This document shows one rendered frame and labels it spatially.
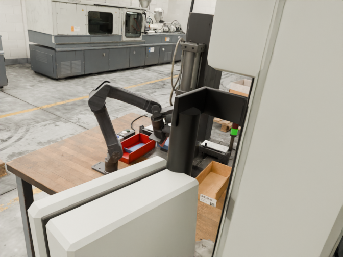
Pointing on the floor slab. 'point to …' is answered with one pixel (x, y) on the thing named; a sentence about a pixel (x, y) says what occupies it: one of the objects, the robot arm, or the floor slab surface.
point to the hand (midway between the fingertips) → (162, 145)
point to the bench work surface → (86, 173)
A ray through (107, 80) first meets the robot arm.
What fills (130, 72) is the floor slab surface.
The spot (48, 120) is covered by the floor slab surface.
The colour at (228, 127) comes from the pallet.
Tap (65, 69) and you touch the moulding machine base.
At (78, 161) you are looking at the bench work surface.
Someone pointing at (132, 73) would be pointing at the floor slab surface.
